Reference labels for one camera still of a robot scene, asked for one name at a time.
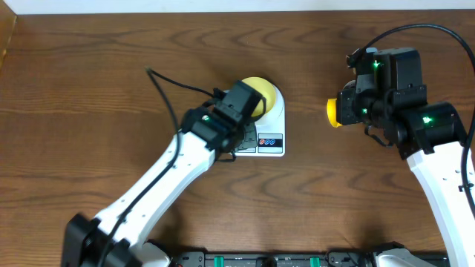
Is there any yellow measuring scoop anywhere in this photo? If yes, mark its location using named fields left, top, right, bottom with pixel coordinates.
left=327, top=99, right=341, bottom=128

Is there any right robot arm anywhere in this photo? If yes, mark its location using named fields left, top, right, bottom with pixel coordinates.
left=327, top=47, right=474, bottom=266

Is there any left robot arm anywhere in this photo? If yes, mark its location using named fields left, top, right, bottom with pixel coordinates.
left=61, top=77, right=277, bottom=267

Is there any yellow plastic bowl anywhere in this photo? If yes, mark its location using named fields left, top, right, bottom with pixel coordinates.
left=242, top=77, right=277, bottom=118

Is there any white digital kitchen scale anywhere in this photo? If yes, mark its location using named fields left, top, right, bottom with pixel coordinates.
left=235, top=85, right=286, bottom=157

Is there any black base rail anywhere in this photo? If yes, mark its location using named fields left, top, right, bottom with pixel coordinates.
left=140, top=240, right=450, bottom=267

